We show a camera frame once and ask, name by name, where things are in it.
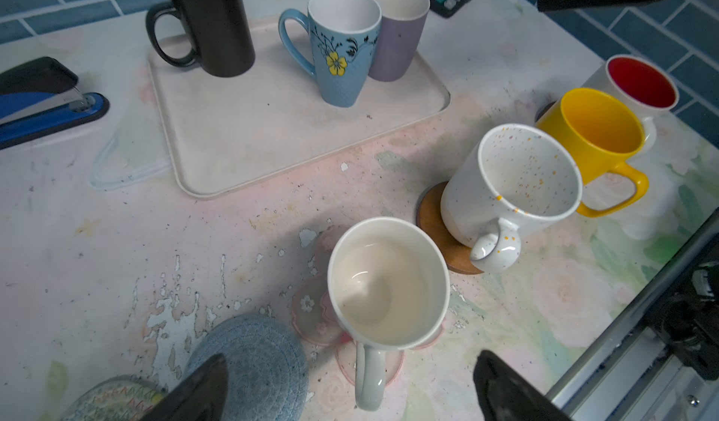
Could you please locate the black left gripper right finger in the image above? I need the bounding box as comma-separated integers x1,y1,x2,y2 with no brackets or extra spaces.
473,350,571,421

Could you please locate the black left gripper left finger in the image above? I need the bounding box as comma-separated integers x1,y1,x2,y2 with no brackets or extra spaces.
142,354,228,421

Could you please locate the grey blue woven coaster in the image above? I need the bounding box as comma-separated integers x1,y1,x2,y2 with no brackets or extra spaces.
183,314,308,420

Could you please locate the white zigzag woven coaster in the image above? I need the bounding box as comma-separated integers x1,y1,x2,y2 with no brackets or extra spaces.
59,376,166,420

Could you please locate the red interior mug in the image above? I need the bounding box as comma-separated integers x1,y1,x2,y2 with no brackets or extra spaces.
582,54,679,155

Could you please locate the pink flower coaster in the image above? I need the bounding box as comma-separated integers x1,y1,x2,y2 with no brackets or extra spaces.
288,226,448,388

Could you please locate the yellow mug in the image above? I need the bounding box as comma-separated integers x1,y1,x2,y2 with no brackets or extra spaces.
536,88,650,218

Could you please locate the white mug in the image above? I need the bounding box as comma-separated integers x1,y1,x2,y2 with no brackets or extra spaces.
440,123,583,272
327,217,450,412

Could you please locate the dark brown round coaster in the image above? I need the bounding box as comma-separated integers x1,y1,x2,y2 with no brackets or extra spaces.
535,100,557,123

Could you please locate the beige serving tray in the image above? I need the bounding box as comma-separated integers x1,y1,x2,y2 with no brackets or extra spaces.
148,18,450,199

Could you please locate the lavender mug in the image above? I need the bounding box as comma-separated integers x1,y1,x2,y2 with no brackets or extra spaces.
369,0,431,82

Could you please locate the light blue patterned mug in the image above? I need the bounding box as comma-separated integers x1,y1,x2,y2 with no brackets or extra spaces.
278,0,382,107

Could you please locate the black mug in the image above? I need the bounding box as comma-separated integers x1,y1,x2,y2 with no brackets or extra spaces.
145,0,256,78

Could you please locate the blue black stapler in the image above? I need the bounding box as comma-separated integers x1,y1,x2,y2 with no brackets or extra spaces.
1,57,110,149

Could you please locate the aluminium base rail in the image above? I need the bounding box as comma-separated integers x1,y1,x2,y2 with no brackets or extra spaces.
547,213,718,420

